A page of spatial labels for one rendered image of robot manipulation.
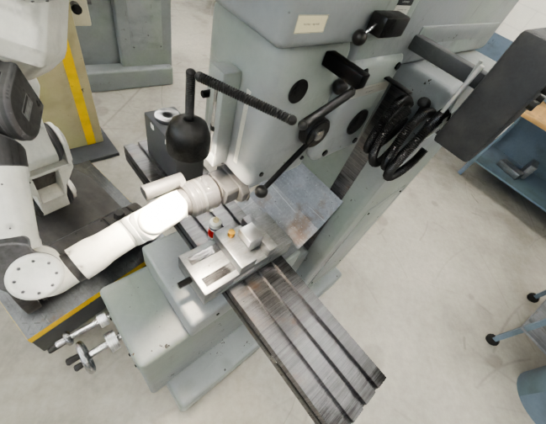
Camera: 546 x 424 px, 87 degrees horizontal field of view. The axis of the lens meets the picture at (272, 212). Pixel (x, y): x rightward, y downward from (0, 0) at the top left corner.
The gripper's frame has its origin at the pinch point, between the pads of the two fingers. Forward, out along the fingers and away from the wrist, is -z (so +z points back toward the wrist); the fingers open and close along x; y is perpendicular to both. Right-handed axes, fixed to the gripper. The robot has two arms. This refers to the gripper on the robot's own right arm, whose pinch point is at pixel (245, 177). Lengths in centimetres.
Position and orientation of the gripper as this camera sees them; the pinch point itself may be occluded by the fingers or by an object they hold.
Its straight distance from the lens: 79.9
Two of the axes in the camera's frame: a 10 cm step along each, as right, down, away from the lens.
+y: -2.4, 6.1, 7.6
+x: -6.3, -6.9, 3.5
